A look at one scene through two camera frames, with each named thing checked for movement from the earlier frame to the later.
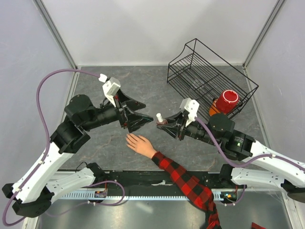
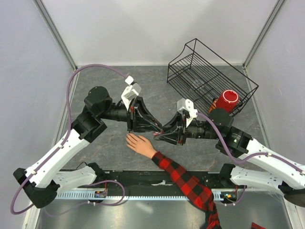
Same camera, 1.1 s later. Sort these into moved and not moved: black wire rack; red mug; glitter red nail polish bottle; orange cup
Moved: glitter red nail polish bottle
Not moved: black wire rack; red mug; orange cup
